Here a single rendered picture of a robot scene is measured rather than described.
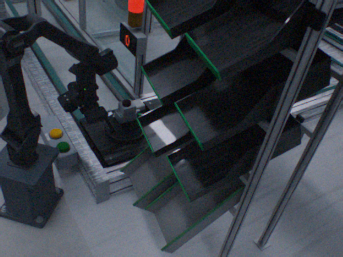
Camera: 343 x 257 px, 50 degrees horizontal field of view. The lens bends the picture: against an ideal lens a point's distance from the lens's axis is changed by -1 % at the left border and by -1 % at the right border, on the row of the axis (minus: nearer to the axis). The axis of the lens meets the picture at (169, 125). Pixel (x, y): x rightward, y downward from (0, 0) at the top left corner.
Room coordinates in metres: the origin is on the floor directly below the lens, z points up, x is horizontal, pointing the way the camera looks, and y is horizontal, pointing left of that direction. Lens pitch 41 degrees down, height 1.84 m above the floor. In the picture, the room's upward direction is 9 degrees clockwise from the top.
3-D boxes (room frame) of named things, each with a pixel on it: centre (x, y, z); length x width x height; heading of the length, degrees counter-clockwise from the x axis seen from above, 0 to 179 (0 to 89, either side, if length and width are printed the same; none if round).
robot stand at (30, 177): (0.67, 0.38, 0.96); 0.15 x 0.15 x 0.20; 82
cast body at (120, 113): (0.95, 0.14, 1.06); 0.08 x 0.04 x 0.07; 128
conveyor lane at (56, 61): (1.20, 0.31, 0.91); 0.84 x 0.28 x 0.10; 37
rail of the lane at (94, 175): (1.07, 0.44, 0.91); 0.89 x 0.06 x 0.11; 37
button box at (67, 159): (0.88, 0.37, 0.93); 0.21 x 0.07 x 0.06; 37
